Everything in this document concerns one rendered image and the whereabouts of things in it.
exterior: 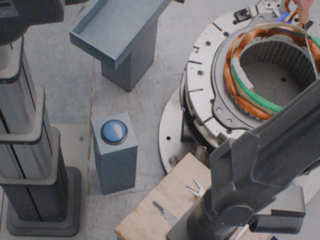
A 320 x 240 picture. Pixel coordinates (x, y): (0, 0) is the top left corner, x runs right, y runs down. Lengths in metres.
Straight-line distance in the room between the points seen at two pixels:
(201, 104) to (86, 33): 0.29
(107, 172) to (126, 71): 0.25
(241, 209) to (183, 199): 0.40
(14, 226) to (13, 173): 0.41
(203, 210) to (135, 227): 0.33
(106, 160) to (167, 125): 0.28
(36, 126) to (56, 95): 1.05
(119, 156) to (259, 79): 0.31
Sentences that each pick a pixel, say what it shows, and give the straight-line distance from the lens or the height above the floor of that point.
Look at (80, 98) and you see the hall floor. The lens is 2.36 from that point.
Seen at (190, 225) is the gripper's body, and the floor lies 1.30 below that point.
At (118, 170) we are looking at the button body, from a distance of 1.28.
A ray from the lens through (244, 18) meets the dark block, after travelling 1.25.
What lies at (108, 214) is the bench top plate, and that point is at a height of 0.78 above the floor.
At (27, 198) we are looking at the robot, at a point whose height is 0.53.
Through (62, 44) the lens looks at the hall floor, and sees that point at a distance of 2.47.
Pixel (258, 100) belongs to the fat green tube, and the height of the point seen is 1.15.
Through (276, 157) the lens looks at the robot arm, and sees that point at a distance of 0.66.
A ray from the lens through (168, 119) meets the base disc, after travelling 1.46.
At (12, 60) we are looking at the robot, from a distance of 1.11.
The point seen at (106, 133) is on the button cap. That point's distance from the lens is 1.18.
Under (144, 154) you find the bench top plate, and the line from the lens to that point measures 1.45.
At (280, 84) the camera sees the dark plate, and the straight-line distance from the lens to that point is 1.28.
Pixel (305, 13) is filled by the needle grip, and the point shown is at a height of 1.31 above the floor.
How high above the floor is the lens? 2.14
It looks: 66 degrees down
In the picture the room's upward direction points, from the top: 8 degrees clockwise
